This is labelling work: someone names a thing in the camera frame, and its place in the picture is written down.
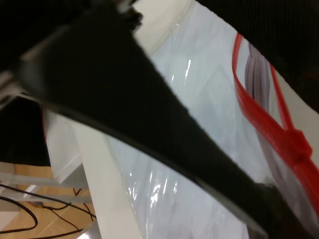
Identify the red zipper slider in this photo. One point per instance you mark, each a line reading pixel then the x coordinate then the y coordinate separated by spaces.
pixel 296 145

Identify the transparent zip bag red zipper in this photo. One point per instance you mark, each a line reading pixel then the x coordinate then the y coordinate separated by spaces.
pixel 251 112

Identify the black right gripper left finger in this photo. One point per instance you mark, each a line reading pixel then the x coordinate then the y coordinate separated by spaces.
pixel 129 99

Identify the clear plastic zip bag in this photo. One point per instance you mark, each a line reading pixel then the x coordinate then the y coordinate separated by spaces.
pixel 211 99

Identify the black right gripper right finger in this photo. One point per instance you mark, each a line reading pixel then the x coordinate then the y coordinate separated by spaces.
pixel 284 30

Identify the white frame rail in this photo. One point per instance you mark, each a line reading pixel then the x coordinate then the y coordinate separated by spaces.
pixel 45 181

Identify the white table leg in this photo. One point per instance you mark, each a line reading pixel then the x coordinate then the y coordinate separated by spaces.
pixel 104 179

